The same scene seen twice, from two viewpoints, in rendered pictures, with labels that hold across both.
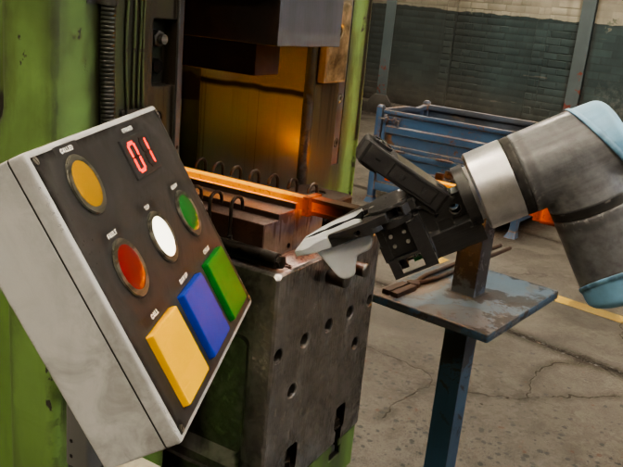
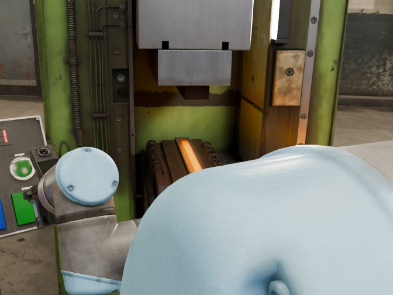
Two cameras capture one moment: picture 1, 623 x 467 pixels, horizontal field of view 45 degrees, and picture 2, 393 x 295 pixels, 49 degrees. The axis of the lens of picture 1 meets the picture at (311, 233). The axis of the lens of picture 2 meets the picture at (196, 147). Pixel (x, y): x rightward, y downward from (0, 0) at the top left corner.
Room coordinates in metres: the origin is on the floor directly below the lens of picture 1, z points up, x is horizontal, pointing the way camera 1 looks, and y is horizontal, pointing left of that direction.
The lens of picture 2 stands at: (0.55, -0.87, 1.47)
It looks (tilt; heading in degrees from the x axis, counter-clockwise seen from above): 18 degrees down; 51
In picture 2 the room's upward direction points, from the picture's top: 2 degrees clockwise
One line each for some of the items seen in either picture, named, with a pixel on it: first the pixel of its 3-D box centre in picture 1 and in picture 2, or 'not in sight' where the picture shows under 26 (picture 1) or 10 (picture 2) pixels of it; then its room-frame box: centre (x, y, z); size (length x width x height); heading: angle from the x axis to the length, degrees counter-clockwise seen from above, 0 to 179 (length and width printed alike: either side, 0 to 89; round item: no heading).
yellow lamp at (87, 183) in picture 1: (86, 183); not in sight; (0.65, 0.20, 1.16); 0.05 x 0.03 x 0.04; 150
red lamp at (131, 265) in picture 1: (131, 267); not in sight; (0.64, 0.16, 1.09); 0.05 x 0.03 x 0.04; 150
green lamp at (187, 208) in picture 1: (188, 212); (22, 168); (0.84, 0.15, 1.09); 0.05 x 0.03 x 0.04; 150
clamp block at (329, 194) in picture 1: (316, 208); not in sight; (1.46, 0.00, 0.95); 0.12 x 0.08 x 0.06; 60
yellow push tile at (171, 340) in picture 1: (175, 356); not in sight; (0.64, 0.12, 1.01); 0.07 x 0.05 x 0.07; 175
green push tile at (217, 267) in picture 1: (222, 283); (30, 206); (0.84, 0.10, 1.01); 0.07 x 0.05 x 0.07; 175
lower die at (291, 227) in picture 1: (202, 202); (182, 167); (1.38, 0.21, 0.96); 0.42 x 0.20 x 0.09; 60
